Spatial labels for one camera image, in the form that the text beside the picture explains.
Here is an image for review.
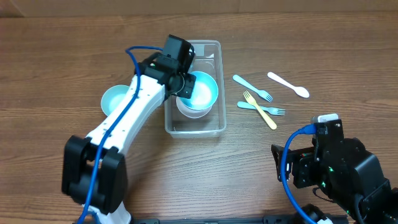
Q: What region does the yellow plastic fork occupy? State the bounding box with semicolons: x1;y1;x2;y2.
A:
243;91;277;130

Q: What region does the light blue fork upper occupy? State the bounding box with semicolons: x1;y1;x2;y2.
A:
233;75;273;102

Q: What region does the teal cup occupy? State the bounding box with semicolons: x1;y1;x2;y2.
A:
188;45;195;69

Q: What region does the clear plastic container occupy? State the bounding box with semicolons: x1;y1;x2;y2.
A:
164;40;226;138

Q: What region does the light blue fork lower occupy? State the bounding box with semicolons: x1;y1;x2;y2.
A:
237;101;285;116

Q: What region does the white bowl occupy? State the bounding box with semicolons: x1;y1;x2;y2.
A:
175;97;212;119

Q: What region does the teal bowl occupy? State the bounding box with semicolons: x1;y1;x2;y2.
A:
181;71;219;110

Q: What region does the white plastic spoon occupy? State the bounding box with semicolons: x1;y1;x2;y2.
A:
267;72;310;98

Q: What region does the light blue fork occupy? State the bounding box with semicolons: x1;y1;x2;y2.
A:
233;75;273;102
237;101;285;116

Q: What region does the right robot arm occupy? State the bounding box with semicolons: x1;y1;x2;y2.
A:
271;118;397;223

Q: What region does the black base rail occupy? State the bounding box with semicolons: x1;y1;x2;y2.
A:
130;213;349;224

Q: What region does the light blue bowl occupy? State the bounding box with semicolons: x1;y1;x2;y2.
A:
100;85;129;116

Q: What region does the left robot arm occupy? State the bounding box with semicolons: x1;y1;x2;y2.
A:
62;35;196;223

